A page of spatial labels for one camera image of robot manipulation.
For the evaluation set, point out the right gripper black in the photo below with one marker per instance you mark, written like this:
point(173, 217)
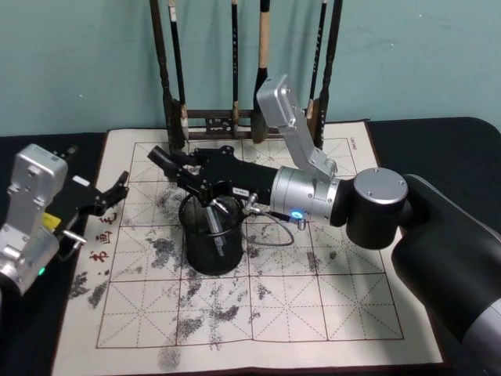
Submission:
point(250, 178)

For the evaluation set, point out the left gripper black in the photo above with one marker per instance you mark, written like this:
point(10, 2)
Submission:
point(78, 197)

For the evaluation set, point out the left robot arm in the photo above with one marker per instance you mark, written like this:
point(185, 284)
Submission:
point(27, 219)

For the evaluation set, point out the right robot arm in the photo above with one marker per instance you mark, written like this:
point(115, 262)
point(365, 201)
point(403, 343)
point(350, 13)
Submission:
point(430, 243)

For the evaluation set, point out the silver pen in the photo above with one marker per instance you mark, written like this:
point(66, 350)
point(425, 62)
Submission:
point(216, 231)

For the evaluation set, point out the dark wooden brush rack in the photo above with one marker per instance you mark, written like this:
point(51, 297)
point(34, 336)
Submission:
point(166, 109)

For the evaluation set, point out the black mesh pen holder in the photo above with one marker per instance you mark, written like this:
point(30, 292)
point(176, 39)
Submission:
point(213, 254)

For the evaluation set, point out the black brush with white end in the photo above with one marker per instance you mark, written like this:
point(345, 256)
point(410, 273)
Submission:
point(178, 70)

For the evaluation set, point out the thin black calligraphy brush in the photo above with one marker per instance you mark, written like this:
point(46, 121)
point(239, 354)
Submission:
point(318, 51)
point(235, 62)

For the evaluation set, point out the cream gridded calligraphy mat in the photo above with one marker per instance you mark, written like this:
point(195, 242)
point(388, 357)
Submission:
point(274, 305)

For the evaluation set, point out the black table cloth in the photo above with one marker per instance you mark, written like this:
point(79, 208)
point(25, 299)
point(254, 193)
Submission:
point(430, 149)

